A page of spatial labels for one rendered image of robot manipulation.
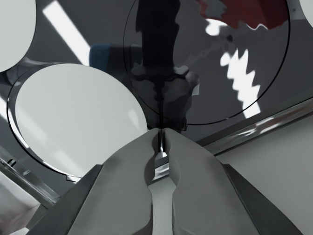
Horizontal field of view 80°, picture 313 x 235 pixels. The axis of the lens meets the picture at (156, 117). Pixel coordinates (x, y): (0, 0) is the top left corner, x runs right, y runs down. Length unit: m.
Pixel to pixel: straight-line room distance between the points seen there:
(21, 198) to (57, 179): 0.08
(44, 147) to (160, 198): 0.11
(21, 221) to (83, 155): 0.13
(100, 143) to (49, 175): 0.06
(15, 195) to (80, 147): 0.13
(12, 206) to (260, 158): 0.27
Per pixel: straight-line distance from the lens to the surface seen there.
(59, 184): 0.20
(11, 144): 0.19
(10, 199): 0.28
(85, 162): 0.17
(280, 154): 0.18
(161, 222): 0.18
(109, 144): 0.16
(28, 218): 0.27
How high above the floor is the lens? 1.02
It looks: 63 degrees down
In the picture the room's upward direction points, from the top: 178 degrees counter-clockwise
